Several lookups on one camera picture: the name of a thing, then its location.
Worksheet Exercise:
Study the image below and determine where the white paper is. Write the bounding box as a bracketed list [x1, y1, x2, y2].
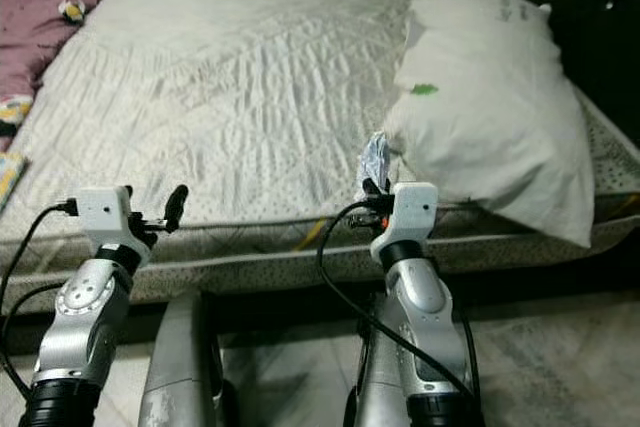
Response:
[357, 130, 393, 193]

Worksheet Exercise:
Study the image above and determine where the blue yellow-bordered picture book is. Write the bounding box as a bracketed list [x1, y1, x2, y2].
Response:
[0, 150, 29, 210]

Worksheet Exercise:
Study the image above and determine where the white quilted mattress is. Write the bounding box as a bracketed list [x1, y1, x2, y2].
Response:
[0, 0, 640, 316]

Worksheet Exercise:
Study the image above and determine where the grey robot right leg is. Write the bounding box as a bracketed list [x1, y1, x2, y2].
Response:
[345, 292, 411, 427]

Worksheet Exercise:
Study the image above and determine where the purple patterned blanket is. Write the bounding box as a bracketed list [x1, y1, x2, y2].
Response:
[0, 0, 121, 138]

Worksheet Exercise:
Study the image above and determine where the dark tufted headboard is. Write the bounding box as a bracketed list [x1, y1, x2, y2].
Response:
[435, 0, 640, 123]

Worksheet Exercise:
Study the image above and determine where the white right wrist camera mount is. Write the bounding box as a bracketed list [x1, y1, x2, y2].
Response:
[370, 182, 439, 266]

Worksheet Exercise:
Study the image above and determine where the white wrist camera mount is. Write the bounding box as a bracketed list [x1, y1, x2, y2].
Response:
[75, 185, 146, 258]
[370, 182, 439, 266]

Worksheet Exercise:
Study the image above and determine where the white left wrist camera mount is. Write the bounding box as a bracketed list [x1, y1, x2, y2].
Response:
[75, 185, 146, 258]

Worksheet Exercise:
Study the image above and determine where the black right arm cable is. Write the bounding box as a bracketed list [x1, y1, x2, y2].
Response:
[315, 202, 476, 398]

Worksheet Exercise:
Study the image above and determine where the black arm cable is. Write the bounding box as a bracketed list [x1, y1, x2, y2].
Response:
[315, 202, 476, 398]
[0, 199, 79, 403]

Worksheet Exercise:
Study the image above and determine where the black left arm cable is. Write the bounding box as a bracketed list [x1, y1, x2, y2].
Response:
[0, 199, 79, 403]

